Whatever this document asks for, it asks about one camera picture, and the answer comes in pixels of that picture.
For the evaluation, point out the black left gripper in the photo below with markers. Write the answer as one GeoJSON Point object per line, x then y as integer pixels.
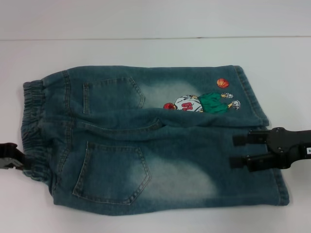
{"type": "Point", "coordinates": [9, 156]}

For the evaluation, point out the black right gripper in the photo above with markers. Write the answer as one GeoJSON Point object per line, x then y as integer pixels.
{"type": "Point", "coordinates": [289, 145]}

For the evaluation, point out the blue denim shorts with embroidery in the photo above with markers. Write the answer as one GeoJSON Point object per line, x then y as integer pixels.
{"type": "Point", "coordinates": [150, 157]}

